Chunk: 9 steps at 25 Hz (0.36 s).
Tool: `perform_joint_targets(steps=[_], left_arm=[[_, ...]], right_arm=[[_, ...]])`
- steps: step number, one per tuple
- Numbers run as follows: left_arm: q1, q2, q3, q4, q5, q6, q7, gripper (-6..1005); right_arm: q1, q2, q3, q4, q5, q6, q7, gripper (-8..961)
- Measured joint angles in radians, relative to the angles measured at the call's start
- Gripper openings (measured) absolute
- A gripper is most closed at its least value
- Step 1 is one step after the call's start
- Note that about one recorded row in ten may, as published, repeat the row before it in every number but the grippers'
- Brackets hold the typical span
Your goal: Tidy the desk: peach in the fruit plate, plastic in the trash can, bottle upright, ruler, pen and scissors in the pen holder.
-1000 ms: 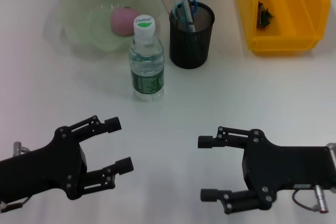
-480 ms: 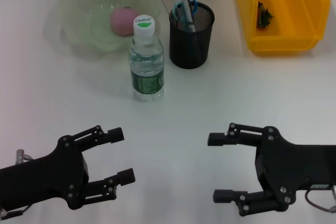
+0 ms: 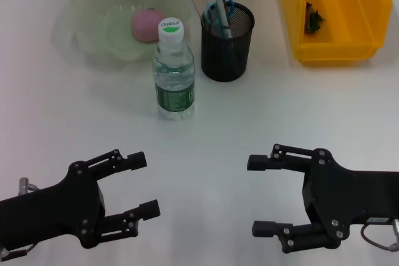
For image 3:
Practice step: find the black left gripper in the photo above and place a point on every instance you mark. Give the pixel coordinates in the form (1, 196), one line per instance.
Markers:
(50, 216)

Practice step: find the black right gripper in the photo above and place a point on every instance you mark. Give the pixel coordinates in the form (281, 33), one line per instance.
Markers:
(349, 194)

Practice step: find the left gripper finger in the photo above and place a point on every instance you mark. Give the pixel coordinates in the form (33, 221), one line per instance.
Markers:
(149, 210)
(137, 160)

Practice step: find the clear green-label water bottle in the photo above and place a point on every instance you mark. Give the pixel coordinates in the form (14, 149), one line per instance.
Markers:
(174, 69)

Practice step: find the pink peach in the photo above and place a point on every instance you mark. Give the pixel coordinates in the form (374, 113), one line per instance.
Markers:
(143, 27)

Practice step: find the clear grey ballpoint pen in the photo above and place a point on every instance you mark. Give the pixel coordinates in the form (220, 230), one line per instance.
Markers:
(223, 17)

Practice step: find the transparent plastic ruler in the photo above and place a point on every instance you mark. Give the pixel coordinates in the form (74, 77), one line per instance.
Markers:
(202, 4)

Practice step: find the blue sheathed scissors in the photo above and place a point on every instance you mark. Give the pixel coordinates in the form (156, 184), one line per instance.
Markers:
(227, 7)

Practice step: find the green plastic wrapper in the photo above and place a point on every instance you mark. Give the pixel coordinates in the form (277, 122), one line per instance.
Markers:
(313, 20)

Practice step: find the green translucent fruit bowl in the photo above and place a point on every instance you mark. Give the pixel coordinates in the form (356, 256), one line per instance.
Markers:
(103, 38)

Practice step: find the black mesh pen holder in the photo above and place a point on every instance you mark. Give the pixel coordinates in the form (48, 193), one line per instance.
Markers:
(240, 57)

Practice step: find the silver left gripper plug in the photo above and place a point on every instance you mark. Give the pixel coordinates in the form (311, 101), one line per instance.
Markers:
(26, 185)

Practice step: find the yellow plastic bin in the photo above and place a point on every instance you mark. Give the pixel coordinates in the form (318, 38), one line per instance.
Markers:
(336, 48)

